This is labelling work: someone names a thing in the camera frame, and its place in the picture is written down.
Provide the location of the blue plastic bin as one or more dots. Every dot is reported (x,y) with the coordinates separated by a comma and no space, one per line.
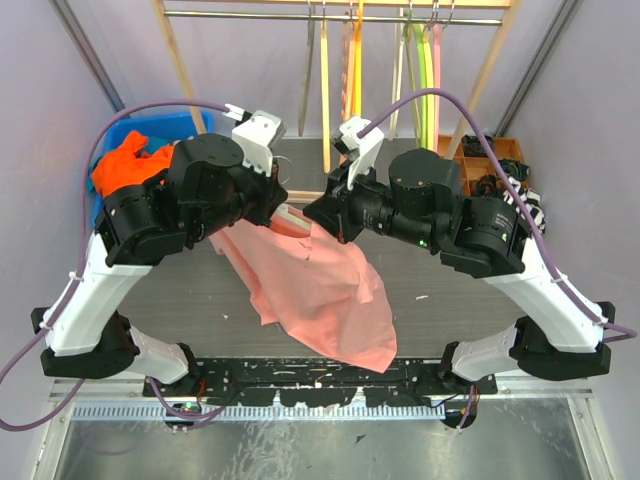
(160,129)

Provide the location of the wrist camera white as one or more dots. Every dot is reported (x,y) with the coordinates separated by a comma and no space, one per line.
(359,145)
(256,133)

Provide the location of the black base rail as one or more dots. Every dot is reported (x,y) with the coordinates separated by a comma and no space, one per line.
(314,382)

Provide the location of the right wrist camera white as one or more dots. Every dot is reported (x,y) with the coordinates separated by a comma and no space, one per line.
(359,145)

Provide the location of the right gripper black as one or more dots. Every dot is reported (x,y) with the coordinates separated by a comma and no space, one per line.
(334,210)

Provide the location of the wooden compartment tray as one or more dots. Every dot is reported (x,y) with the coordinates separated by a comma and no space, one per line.
(474,168)

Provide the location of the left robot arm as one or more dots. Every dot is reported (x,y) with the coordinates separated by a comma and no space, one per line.
(212,182)

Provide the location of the grey hanger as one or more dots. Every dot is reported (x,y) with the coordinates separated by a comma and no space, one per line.
(308,63)

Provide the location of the yellow green hanger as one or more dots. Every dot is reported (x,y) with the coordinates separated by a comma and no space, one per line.
(431,95)

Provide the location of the cream hanger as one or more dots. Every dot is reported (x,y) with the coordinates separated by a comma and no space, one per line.
(287,200)

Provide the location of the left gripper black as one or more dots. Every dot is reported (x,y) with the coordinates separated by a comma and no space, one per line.
(273,195)

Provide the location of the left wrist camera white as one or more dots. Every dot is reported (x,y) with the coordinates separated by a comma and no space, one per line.
(256,133)

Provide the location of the black white striped cloth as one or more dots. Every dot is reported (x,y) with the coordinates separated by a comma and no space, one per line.
(531,199)

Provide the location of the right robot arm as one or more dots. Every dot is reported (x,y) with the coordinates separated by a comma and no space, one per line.
(485,238)

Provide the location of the orange garment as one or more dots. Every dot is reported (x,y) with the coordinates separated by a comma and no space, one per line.
(135,160)

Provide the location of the white hanger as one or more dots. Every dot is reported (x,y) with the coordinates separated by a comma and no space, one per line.
(397,76)

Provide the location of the pale yellow hanger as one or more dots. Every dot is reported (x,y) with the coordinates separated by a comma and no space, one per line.
(325,100)

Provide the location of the light orange hanger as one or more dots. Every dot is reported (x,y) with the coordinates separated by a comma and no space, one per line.
(348,59)

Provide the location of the pink t shirt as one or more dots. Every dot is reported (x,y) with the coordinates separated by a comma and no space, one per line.
(324,294)

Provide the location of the rolled dark sock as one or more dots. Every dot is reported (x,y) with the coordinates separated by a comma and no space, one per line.
(473,148)
(515,169)
(486,186)

